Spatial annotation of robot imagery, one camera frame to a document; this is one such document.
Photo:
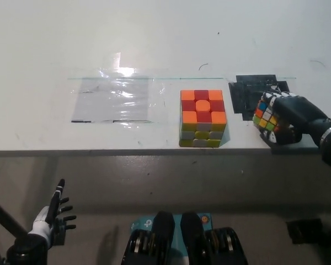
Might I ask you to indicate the clear plastic sheet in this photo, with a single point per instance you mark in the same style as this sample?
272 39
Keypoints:
111 102

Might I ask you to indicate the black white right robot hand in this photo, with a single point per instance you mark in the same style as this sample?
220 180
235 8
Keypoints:
298 113

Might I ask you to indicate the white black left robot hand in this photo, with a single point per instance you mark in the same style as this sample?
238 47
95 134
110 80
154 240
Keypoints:
42 223

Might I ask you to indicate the black diagonal support bar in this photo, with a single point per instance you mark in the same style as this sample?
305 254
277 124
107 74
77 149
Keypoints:
4 216

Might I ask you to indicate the small multicoloured studded puzzle cube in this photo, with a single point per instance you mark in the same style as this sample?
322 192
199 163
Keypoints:
263 117

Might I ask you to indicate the large orange red puzzle cube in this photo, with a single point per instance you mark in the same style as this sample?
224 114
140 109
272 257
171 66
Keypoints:
202 116

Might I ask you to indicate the black tape patch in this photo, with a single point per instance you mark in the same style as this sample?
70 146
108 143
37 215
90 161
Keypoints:
245 94

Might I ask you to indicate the black ribbed robot body block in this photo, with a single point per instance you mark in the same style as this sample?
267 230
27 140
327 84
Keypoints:
198 240
160 237

